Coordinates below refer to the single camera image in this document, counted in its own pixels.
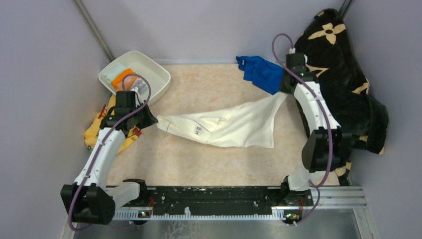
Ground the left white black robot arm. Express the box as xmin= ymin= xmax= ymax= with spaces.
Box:
xmin=60 ymin=104 xmax=158 ymax=231

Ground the aluminium frame rail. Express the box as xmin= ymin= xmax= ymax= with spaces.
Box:
xmin=67 ymin=186 xmax=368 ymax=222

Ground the yellow cartoon print towel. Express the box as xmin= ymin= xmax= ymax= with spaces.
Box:
xmin=84 ymin=96 xmax=142 ymax=154

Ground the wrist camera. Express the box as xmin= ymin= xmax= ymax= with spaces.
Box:
xmin=286 ymin=47 xmax=307 ymax=75
xmin=115 ymin=91 xmax=141 ymax=109

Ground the blue towel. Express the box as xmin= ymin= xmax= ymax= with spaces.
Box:
xmin=236 ymin=56 xmax=283 ymax=95

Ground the purple cable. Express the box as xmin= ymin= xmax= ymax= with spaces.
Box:
xmin=271 ymin=33 xmax=333 ymax=227
xmin=67 ymin=73 xmax=152 ymax=232

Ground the white square plastic basin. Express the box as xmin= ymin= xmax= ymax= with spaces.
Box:
xmin=98 ymin=51 xmax=171 ymax=106

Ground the cream white towel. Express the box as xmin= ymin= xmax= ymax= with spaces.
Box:
xmin=157 ymin=92 xmax=287 ymax=148

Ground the black floral pattern blanket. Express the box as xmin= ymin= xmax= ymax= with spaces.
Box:
xmin=290 ymin=8 xmax=390 ymax=185

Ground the light green rolled towel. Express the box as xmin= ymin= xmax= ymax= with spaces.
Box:
xmin=103 ymin=64 xmax=127 ymax=82

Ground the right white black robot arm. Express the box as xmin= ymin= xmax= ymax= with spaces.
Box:
xmin=280 ymin=70 xmax=350 ymax=205

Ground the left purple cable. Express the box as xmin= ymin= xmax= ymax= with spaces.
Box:
xmin=67 ymin=73 xmax=152 ymax=232

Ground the orange rolled towel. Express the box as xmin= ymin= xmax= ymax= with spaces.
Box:
xmin=111 ymin=69 xmax=137 ymax=91

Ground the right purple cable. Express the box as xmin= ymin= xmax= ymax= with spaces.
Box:
xmin=271 ymin=33 xmax=333 ymax=227

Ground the rabbit print striped towel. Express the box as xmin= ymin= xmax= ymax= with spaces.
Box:
xmin=130 ymin=81 xmax=148 ymax=95

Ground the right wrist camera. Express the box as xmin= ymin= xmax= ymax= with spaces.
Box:
xmin=286 ymin=47 xmax=307 ymax=75

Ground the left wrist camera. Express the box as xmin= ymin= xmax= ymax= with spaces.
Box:
xmin=115 ymin=91 xmax=141 ymax=109

